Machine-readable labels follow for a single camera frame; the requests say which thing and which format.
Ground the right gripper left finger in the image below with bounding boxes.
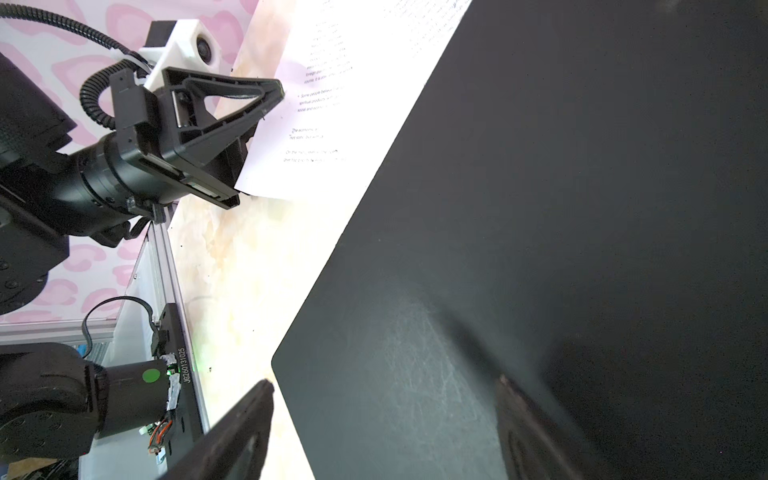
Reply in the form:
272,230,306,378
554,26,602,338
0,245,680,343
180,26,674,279
161,379,275,479

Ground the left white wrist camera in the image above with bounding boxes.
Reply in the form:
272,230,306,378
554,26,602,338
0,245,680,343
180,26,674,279
138,19,225,92

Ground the black file folder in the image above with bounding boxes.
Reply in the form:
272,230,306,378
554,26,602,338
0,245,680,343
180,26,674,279
272,1,767,479

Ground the printed paper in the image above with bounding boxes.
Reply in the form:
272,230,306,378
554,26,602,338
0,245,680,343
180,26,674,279
237,1,470,201

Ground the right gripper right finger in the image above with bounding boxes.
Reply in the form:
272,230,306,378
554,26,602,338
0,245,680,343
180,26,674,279
495,376,600,479

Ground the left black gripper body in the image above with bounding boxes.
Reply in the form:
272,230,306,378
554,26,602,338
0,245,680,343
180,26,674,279
107,67,252,210

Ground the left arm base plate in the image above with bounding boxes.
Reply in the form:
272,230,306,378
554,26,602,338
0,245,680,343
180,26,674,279
150,303,204,468

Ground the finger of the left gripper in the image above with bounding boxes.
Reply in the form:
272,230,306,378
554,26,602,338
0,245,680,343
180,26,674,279
161,67,285,156

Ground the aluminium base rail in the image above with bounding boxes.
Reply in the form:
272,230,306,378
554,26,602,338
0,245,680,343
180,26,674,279
78,223,209,479

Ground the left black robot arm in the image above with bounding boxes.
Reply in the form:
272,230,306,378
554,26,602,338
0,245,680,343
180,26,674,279
1,59,285,464

